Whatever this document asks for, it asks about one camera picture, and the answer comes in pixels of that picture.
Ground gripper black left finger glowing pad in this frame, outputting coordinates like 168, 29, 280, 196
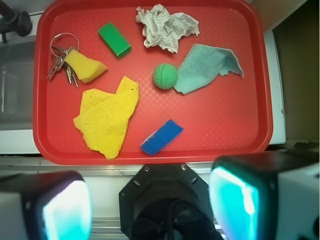
0, 171, 93, 240

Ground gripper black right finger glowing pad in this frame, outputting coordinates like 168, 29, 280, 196
208, 150, 320, 240

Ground green textured ball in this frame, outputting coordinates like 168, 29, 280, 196
153, 63, 178, 90

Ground red plastic tray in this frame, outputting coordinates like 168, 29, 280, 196
33, 0, 273, 165

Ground yellow microfibre cloth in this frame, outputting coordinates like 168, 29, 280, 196
73, 76, 140, 159

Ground blue sponge block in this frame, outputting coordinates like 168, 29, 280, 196
140, 119, 184, 156

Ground yellow sponge piece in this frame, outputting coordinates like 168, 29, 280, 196
65, 49, 108, 84

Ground teal microfibre cloth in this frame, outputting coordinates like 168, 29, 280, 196
174, 44, 244, 95

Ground bunch of metal keys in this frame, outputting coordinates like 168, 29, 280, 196
46, 32, 80, 88

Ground green rectangular block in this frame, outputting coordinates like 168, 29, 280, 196
98, 22, 132, 59

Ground black clamp knob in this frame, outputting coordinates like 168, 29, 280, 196
0, 0, 33, 44

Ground crumpled white paper towel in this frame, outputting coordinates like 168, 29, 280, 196
135, 4, 200, 54

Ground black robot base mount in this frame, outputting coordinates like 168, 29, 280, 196
119, 163, 223, 240

